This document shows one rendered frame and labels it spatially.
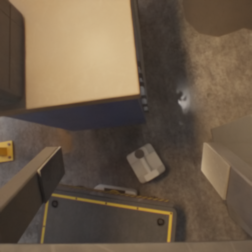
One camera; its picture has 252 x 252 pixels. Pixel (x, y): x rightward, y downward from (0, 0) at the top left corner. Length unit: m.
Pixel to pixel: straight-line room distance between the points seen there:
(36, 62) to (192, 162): 1.09
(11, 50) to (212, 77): 1.21
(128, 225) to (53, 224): 0.39
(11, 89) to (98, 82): 0.16
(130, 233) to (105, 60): 0.85
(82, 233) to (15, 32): 0.93
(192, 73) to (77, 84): 1.10
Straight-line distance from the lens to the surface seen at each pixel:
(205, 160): 0.17
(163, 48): 1.45
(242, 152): 0.92
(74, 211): 1.08
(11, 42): 0.43
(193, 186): 1.30
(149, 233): 1.02
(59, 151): 0.16
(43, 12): 0.47
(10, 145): 1.66
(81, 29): 0.41
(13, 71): 0.41
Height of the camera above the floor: 1.26
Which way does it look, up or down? 79 degrees down
